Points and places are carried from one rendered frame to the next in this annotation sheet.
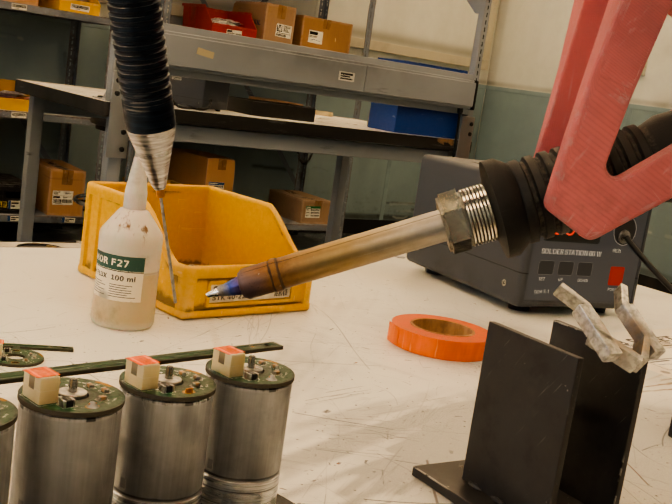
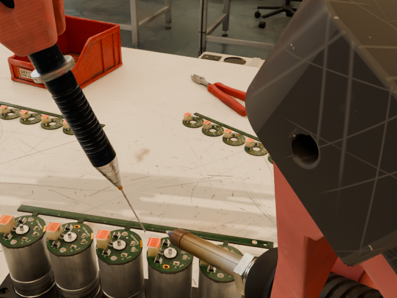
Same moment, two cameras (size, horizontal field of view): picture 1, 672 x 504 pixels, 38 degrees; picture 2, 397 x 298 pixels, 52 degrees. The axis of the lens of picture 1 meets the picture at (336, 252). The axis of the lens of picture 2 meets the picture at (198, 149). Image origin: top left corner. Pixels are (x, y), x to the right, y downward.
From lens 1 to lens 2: 0.21 m
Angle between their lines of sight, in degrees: 55
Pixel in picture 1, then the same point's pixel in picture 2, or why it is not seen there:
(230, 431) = (200, 287)
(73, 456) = (104, 274)
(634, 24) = (285, 249)
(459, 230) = (240, 287)
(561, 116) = not seen: hidden behind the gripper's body
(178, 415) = (156, 275)
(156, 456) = (151, 285)
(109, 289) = not seen: hidden behind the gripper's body
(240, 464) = not seen: outside the picture
